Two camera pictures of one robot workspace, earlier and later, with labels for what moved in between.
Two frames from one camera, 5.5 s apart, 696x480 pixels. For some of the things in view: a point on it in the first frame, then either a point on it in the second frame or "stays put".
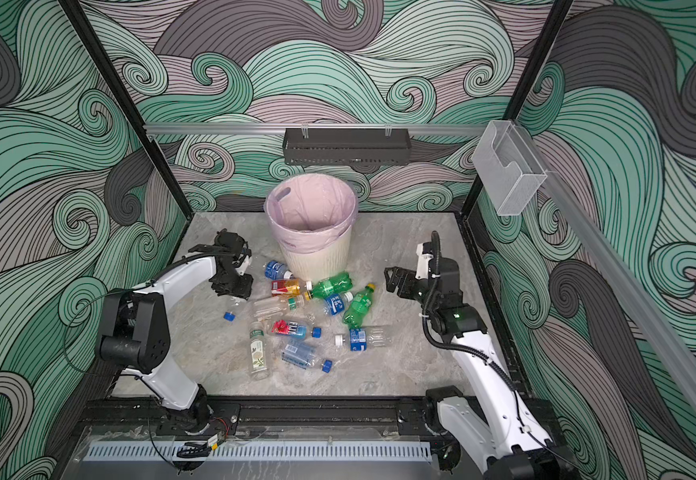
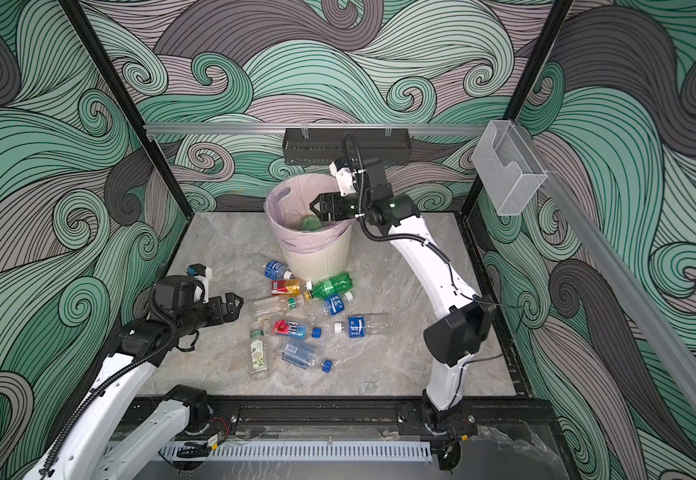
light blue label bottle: [299, 354] stays put
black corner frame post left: [127, 98] stays put
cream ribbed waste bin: [316, 266] stays put
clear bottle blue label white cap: [365, 339] to [364, 325]
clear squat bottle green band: [272, 307] stays put
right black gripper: [394, 284] to [331, 198]
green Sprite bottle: [361, 303] to [310, 224]
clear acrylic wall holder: [507, 167] stays put
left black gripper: [241, 291] to [232, 309]
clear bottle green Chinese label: [259, 350] stays put
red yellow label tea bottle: [290, 288] stays put
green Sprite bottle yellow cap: [339, 283] stays put
